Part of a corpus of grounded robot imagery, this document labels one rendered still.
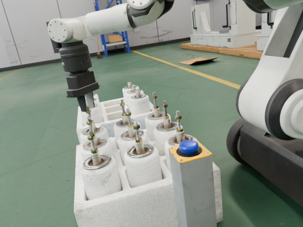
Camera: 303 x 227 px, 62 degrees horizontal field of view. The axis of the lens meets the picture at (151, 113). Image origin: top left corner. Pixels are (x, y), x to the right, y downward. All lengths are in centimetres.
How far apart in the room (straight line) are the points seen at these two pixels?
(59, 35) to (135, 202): 51
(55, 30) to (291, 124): 65
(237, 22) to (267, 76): 331
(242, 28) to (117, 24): 335
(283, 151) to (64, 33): 70
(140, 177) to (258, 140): 40
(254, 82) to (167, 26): 667
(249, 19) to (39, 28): 492
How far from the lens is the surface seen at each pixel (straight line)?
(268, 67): 66
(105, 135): 88
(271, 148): 83
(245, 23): 402
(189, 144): 52
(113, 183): 68
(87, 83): 84
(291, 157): 78
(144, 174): 67
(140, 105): 118
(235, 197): 91
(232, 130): 98
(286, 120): 59
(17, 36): 711
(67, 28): 78
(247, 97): 66
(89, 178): 66
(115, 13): 74
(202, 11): 524
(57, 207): 102
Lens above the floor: 57
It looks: 19 degrees down
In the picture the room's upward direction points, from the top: 9 degrees counter-clockwise
